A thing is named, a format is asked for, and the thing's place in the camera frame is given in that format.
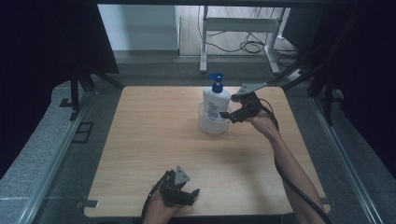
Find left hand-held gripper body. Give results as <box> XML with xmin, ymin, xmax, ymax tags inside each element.
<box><xmin>155</xmin><ymin>165</ymin><xmax>194</xmax><ymax>206</ymax></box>

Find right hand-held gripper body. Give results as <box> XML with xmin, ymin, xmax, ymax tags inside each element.
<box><xmin>235</xmin><ymin>82</ymin><xmax>268</xmax><ymax>122</ymax></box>

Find clear plastic bowl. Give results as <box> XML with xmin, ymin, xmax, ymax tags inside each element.
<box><xmin>198</xmin><ymin>102</ymin><xmax>233</xmax><ymax>135</ymax></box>

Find white bottle with blue pump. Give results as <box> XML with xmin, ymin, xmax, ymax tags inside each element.
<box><xmin>202</xmin><ymin>72</ymin><xmax>232</xmax><ymax>127</ymax></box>

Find person's right hand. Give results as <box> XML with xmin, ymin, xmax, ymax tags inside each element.
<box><xmin>248</xmin><ymin>110</ymin><xmax>280</xmax><ymax>141</ymax></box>

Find person's left hand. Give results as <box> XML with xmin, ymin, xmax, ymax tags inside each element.
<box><xmin>143</xmin><ymin>189</ymin><xmax>181</xmax><ymax>224</ymax></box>

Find white power strip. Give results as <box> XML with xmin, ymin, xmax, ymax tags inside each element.
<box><xmin>287</xmin><ymin>69</ymin><xmax>304</xmax><ymax>82</ymax></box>

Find black metal stand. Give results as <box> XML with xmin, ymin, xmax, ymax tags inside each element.
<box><xmin>281</xmin><ymin>12</ymin><xmax>361</xmax><ymax>127</ymax></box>
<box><xmin>68</xmin><ymin>62</ymin><xmax>125</xmax><ymax>121</ymax></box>

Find dark curtain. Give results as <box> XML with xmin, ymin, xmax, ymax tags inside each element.
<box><xmin>0</xmin><ymin>0</ymin><xmax>120</xmax><ymax>181</ymax></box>
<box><xmin>306</xmin><ymin>6</ymin><xmax>396</xmax><ymax>178</ymax></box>

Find black floor cables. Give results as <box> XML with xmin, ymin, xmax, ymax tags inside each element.
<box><xmin>205</xmin><ymin>6</ymin><xmax>300</xmax><ymax>68</ymax></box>

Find white metal desk frame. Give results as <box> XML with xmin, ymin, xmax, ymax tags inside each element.
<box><xmin>199</xmin><ymin>5</ymin><xmax>286</xmax><ymax>76</ymax></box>

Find black table corner bracket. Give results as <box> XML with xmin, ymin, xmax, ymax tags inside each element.
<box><xmin>75</xmin><ymin>199</ymin><xmax>100</xmax><ymax>210</ymax></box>
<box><xmin>320</xmin><ymin>197</ymin><xmax>338</xmax><ymax>208</ymax></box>

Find aluminium rail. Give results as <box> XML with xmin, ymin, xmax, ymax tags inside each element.
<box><xmin>309</xmin><ymin>96</ymin><xmax>385</xmax><ymax>224</ymax></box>
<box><xmin>18</xmin><ymin>92</ymin><xmax>92</xmax><ymax>224</ymax></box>

